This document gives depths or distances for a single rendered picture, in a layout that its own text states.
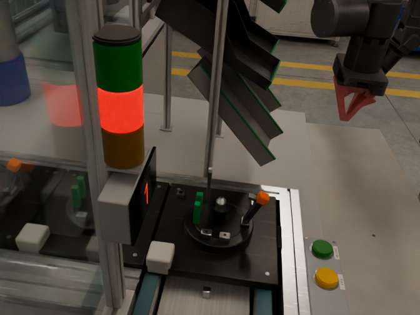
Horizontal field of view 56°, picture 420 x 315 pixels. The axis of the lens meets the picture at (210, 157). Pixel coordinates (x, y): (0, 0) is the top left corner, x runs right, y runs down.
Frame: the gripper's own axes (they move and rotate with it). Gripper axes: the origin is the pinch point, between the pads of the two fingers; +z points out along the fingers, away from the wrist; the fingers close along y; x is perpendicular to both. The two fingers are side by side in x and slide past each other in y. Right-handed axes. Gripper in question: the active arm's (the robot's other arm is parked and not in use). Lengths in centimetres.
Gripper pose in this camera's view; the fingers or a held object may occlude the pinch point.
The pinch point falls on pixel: (345, 115)
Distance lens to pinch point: 72.9
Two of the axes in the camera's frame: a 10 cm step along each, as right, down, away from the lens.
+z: -0.8, 8.1, 5.8
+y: -1.2, 5.7, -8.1
